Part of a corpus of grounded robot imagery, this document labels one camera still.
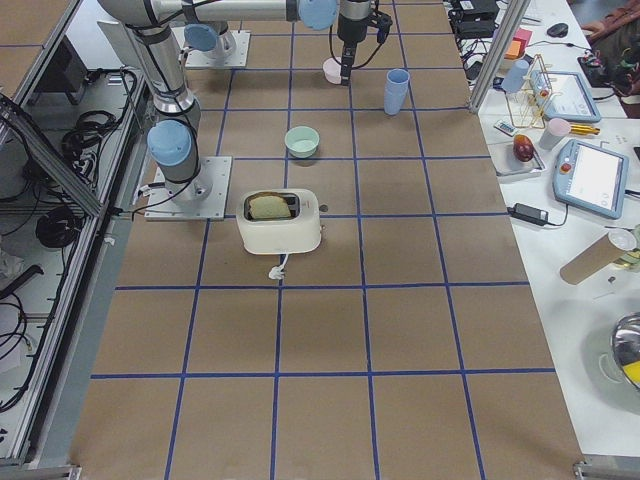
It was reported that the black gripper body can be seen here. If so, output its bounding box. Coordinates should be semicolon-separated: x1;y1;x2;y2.
340;42;357;79

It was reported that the blue cup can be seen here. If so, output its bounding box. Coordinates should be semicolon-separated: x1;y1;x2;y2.
383;83;409;115
386;68;410;89

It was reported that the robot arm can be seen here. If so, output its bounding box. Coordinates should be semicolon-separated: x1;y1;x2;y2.
180;1;393;86
100;1;377;219

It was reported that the pink white bowl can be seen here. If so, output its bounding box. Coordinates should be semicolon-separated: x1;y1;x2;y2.
322;58;342;85

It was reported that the mint green bowl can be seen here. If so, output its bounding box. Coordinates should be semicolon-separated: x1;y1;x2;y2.
284;126;320;159

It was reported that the toast bread slice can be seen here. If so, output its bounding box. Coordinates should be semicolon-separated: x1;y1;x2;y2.
248;193;291;220

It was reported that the cream white toaster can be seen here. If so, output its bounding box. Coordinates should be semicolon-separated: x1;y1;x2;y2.
236;189;321;255

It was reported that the small remote control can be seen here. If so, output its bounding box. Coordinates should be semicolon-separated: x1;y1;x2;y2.
494;120;517;137

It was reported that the metal tray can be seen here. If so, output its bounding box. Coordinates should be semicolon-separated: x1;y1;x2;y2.
488;141;547;180

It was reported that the red yellow apple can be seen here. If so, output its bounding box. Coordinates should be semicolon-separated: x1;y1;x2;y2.
512;134;535;162

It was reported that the toaster power plug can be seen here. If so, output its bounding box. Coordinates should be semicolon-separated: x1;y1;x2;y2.
268;254;290;281

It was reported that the black computer mouse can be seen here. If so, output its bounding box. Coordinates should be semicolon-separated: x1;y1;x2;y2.
546;22;569;38

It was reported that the teach pendant tablet far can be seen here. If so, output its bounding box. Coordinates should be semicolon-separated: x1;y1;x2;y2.
529;70;601;124

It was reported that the teach pendant tablet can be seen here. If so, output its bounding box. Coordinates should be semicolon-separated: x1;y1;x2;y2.
529;70;601;124
552;140;629;219

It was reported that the grey cup on desk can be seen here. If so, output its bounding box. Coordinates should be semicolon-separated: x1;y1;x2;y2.
538;118;571;150

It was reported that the black power adapter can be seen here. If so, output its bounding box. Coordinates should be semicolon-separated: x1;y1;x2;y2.
507;203;548;226

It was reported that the teach pendant tablet near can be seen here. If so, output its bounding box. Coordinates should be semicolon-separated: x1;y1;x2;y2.
552;140;629;219

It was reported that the cardboard tube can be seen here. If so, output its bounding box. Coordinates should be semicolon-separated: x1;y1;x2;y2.
559;228;637;285

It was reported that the steel mixing bowl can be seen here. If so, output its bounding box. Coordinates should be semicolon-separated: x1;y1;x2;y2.
598;312;639;391

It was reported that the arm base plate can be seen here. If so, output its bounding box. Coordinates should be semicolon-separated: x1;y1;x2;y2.
144;156;233;221
184;29;250;69

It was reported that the aluminium frame post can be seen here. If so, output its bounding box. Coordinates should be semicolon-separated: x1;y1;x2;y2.
468;0;530;114

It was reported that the gold wire rack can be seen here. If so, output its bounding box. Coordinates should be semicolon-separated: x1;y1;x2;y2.
501;54;545;129

